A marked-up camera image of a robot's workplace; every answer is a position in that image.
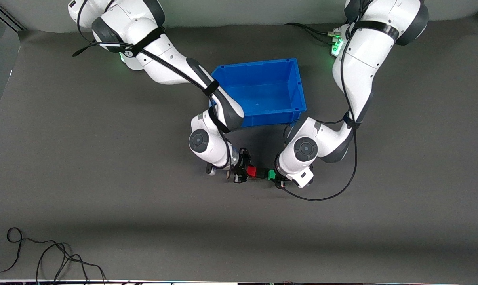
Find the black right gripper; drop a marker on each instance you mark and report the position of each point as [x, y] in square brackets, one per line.
[242, 166]

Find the small red cube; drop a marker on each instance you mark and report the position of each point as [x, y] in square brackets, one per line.
[251, 171]

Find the small green cube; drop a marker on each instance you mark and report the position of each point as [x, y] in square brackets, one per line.
[271, 174]

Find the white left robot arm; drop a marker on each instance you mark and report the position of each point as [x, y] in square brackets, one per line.
[365, 59]

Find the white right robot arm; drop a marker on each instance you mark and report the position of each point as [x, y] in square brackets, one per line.
[163, 59]

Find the small black cube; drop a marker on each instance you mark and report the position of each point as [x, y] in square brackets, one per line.
[262, 173]

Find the blue plastic storage bin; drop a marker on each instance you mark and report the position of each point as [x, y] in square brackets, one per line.
[270, 91]

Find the dark grey table mat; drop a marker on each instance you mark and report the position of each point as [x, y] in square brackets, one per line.
[104, 158]

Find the grey aluminium frame rail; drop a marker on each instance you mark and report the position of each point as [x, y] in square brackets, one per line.
[13, 21]

